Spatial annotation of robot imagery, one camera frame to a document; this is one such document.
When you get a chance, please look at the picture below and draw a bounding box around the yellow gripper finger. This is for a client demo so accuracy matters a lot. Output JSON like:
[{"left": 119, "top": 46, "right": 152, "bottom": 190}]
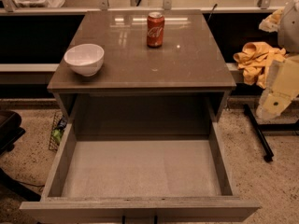
[
  {"left": 259, "top": 8, "right": 283, "bottom": 33},
  {"left": 256, "top": 55, "right": 299, "bottom": 119}
]

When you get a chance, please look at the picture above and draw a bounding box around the red coke can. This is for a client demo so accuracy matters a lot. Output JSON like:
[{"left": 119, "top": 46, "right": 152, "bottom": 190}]
[{"left": 147, "top": 11, "right": 164, "bottom": 48}]

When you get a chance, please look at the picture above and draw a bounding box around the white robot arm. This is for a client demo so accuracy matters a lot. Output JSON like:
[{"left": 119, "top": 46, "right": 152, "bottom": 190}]
[{"left": 256, "top": 0, "right": 299, "bottom": 119}]

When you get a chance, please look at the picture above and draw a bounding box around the grey cabinet with glossy top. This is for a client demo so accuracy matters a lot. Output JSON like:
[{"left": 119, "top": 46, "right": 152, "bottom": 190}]
[{"left": 49, "top": 11, "right": 235, "bottom": 140}]

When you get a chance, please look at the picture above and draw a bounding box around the open grey top drawer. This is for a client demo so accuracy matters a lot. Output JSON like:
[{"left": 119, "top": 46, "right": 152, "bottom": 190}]
[{"left": 21, "top": 97, "right": 259, "bottom": 224}]

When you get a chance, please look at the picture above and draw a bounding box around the crumpled yellow cloth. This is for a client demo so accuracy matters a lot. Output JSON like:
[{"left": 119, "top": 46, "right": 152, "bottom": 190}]
[{"left": 233, "top": 42, "right": 286, "bottom": 89}]

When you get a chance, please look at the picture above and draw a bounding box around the black metal stand base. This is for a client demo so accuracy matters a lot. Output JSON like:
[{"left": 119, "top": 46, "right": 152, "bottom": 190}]
[{"left": 243, "top": 105, "right": 299, "bottom": 162}]

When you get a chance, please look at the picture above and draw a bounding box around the white ceramic bowl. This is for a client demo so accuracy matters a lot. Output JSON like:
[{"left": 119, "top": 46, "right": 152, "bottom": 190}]
[{"left": 64, "top": 44, "right": 105, "bottom": 77}]

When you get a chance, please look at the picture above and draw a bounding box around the metal railing shelf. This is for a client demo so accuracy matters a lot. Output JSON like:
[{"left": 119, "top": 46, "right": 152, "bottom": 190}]
[{"left": 0, "top": 0, "right": 299, "bottom": 16}]

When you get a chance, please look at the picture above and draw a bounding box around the black office chair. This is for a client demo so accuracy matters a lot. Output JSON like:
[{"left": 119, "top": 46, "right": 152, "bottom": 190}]
[{"left": 0, "top": 111, "right": 40, "bottom": 202}]

